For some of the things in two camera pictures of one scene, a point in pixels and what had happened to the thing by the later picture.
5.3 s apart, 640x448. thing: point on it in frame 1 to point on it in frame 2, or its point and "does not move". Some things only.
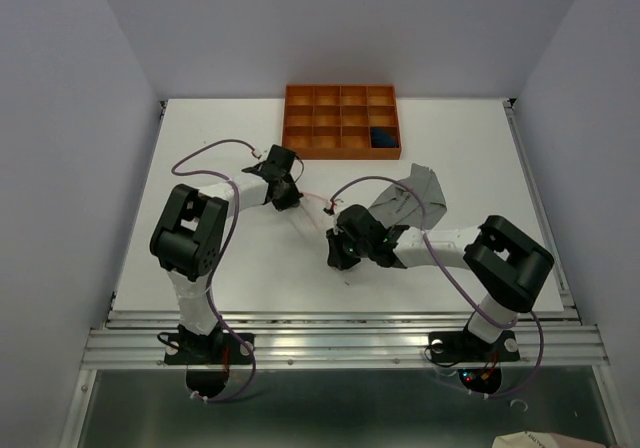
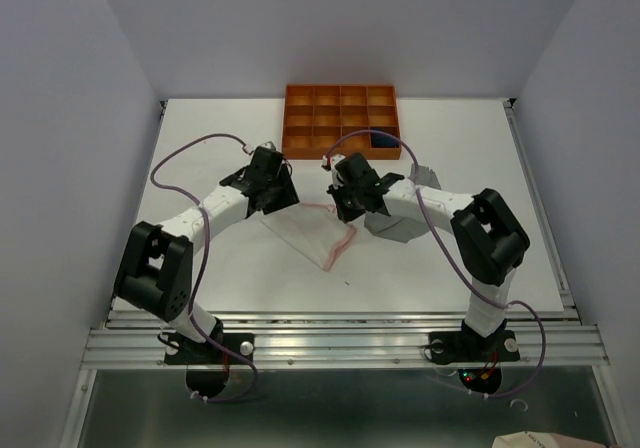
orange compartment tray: x=341 y=122 does not move
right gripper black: x=335 y=259 to x=344 y=213
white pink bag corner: x=532 y=439 does not move
